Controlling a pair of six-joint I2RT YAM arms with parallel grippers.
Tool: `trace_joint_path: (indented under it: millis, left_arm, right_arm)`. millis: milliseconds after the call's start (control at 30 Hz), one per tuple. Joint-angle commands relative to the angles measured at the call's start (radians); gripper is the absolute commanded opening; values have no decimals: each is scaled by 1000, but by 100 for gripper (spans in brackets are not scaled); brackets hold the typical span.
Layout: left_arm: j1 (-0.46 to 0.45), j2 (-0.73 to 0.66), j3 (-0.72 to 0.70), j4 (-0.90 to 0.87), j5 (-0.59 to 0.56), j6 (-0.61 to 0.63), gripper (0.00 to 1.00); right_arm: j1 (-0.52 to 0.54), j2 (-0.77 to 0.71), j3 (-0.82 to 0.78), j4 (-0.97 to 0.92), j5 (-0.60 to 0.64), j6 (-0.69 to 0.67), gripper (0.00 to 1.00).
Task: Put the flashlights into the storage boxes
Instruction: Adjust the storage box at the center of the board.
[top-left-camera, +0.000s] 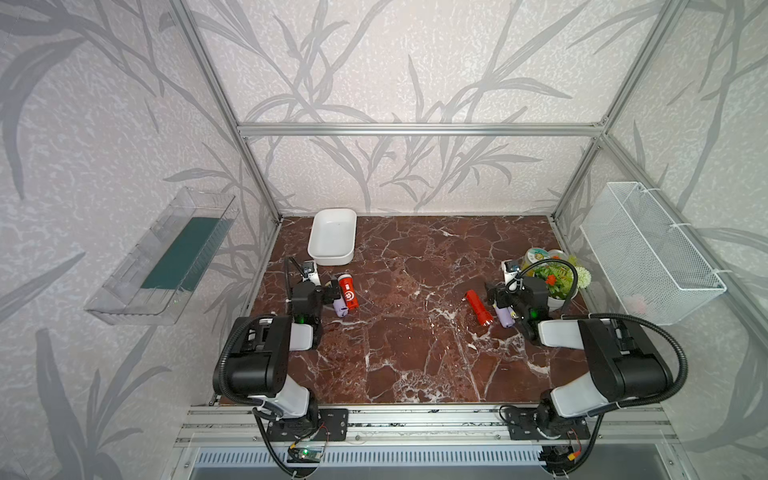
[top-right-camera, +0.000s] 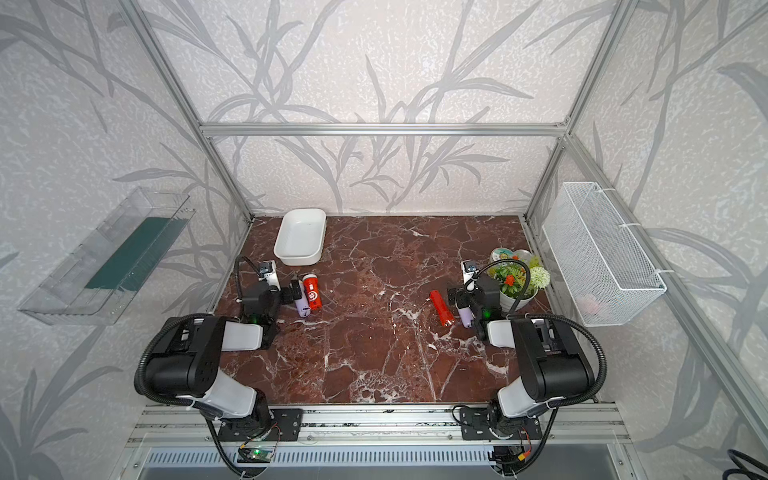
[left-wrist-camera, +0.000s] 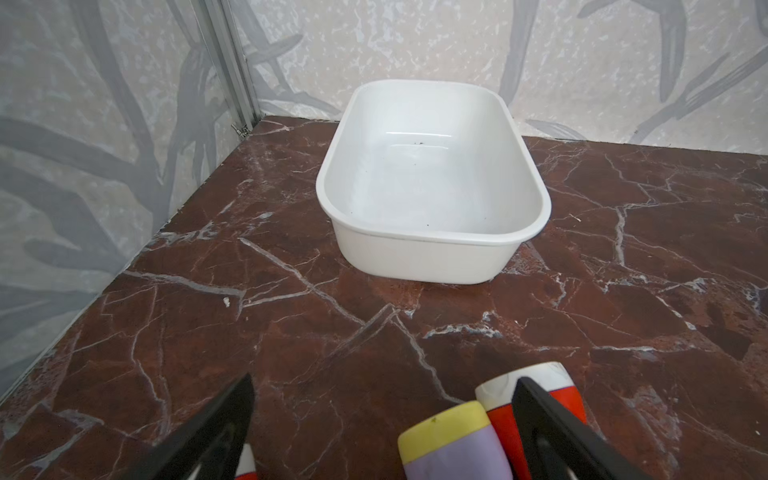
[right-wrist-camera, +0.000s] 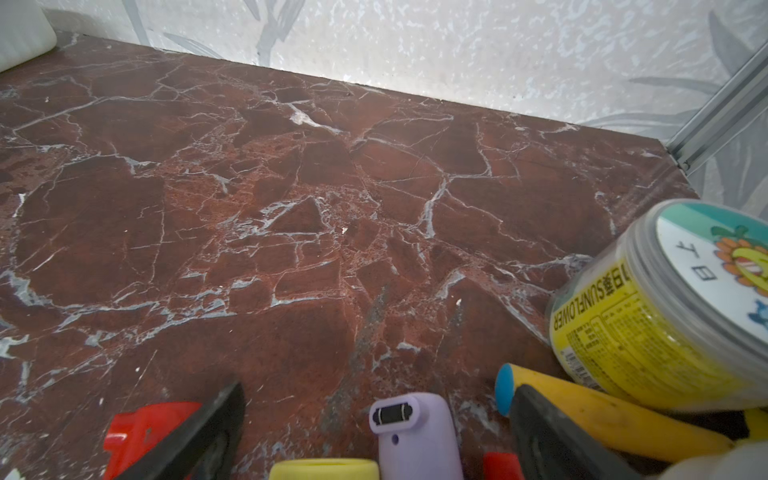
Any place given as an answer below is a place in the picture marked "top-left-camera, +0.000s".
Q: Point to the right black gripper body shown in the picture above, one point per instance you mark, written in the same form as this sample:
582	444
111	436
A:
504	297

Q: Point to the white plastic storage tray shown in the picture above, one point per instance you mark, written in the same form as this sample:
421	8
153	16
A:
332	237

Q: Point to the purple flashlight yellow rim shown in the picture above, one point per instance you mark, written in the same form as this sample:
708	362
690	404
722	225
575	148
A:
505	315

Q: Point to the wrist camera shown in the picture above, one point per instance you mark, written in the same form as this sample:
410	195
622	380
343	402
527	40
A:
310	272
510	270

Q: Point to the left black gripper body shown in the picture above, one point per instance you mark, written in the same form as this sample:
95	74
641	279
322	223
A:
327	294

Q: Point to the aluminium cage frame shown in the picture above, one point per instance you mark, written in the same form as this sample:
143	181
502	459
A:
600	133

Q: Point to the red ribbed flashlight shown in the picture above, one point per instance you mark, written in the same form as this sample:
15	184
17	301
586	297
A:
484	318

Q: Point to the red flashlight with white label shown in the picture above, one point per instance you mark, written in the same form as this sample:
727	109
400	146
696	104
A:
348	291

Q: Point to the green circuit board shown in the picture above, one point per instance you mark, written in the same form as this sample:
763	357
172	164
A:
298	454

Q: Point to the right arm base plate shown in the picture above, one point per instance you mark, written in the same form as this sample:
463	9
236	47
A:
542	423

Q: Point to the potted artificial flower plant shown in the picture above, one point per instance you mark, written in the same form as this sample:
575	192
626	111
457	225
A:
559	279

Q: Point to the round colourful tin lid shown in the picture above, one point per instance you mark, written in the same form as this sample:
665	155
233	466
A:
534	255

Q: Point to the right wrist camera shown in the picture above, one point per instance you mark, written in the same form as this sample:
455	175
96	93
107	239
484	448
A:
510	270

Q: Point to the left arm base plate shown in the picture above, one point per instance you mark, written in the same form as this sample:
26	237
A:
324	424

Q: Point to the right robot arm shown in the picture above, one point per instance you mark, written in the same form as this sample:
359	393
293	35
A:
630	362

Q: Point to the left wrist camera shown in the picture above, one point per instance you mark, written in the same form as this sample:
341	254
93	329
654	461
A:
310	272

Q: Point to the aluminium front rail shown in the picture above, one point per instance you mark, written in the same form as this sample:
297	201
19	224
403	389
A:
418	425

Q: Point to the white wire mesh basket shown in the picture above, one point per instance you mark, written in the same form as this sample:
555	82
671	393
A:
654	269

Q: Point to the clear acrylic wall shelf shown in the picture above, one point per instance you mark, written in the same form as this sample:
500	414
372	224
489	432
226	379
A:
154	283

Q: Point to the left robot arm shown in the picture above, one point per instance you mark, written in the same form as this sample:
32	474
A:
253	365

